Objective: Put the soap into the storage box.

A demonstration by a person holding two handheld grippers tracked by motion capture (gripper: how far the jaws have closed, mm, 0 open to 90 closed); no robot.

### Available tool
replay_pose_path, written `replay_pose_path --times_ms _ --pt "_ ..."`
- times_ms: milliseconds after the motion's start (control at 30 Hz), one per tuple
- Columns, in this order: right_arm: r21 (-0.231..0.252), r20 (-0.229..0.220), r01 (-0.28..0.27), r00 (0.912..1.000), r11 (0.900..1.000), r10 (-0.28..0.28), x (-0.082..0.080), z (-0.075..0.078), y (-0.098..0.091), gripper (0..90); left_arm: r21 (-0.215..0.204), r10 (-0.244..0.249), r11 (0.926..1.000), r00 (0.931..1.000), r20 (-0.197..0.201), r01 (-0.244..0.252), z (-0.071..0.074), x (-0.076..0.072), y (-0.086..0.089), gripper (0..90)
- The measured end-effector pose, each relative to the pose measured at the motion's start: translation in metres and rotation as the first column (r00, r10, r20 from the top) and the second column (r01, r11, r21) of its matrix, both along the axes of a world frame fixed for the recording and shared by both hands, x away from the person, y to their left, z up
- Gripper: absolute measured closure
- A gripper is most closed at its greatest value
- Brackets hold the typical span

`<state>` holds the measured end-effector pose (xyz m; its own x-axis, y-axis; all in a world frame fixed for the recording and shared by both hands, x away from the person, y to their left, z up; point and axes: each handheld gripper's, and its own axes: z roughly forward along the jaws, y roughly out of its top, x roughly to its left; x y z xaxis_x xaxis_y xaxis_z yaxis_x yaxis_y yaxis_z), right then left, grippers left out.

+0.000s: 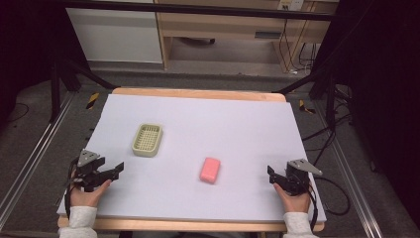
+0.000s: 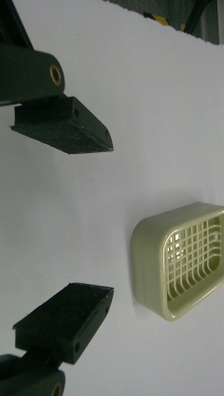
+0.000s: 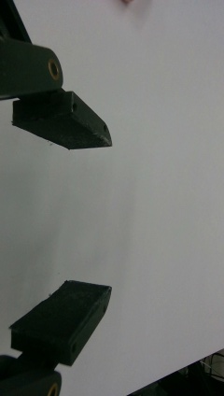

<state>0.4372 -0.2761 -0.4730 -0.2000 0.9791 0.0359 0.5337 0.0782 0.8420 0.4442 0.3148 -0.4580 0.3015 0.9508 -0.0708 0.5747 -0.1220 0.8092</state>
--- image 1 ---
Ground wooden table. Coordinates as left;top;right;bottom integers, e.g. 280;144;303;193
56;86;327;233

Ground thin black floor cable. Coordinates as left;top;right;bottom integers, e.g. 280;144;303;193
7;102;31;124

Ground green soap dish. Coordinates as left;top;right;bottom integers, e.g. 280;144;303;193
131;123;164;159

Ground metal floor rail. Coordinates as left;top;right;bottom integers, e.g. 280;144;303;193
0;91;77;230
312;98;384;238

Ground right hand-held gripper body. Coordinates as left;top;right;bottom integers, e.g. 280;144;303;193
282;158;324;196

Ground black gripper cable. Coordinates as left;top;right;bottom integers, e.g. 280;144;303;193
63;158;79;220
306;176;352;232

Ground yellow black floor tape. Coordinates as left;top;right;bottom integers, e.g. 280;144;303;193
85;91;100;110
298;99;317;115

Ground white foam mat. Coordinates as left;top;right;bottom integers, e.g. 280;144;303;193
55;93;328;223

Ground black floor cables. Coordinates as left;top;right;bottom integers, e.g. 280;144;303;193
301;84;355;167

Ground wooden desk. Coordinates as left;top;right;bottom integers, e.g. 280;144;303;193
154;0;341;73

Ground cables under desk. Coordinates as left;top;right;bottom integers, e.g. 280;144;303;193
277;19;319;74

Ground white cabinet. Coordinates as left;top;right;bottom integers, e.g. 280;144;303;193
65;7;163;64

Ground black curtain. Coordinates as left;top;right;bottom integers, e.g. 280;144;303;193
0;0;90;123
313;0;420;229

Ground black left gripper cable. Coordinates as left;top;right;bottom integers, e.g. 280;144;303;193
63;158;79;220

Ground person's right hand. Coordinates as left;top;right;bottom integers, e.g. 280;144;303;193
272;182;312;214

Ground person's left hand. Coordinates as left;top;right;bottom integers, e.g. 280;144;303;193
69;178;113;209

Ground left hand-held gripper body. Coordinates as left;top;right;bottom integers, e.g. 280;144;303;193
70;149;113;193

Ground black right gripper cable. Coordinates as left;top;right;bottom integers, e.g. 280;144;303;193
306;176;352;232

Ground pink soap bar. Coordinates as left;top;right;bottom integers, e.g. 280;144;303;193
198;157;222;185

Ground black metal stand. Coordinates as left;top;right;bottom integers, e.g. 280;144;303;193
271;70;339;131
49;58;119;124

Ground black horizontal frame bar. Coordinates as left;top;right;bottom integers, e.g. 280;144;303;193
61;0;335;22

